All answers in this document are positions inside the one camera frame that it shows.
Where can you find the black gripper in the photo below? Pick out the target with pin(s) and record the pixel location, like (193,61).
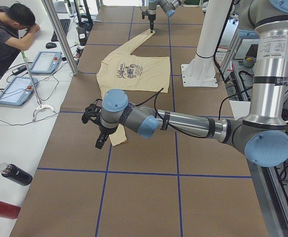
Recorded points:
(151,17)
(104,131)

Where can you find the beige long-sleeve printed shirt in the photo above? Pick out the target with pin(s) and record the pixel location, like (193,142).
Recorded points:
(120,71)

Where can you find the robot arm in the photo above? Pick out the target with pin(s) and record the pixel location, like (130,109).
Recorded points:
(260,135)
(169,9)

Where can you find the reacher grabber stick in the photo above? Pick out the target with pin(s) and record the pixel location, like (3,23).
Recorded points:
(41,106)

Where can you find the brown paper table cover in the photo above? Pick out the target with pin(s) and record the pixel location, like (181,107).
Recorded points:
(170,185)

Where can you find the far blue teach pendant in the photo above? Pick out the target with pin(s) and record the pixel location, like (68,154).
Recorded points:
(46,62)

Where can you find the blue teach pendant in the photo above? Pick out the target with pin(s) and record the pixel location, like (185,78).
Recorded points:
(46,62)
(17,92)

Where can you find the near blue teach pendant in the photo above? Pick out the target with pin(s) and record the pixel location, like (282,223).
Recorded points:
(17,92)

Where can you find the black water bottle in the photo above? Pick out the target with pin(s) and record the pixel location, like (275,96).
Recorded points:
(15,174)

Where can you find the black computer mouse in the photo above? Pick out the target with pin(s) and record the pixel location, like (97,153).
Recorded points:
(50,45)

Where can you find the white plastic chair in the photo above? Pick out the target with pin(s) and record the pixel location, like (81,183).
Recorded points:
(240,108)

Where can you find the red water bottle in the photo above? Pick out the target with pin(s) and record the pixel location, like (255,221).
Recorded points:
(8,210)

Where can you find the seated person dark shirt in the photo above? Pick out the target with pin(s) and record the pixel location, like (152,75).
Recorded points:
(18,28)

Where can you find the grey aluminium frame post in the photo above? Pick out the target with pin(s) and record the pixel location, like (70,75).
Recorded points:
(51,12)

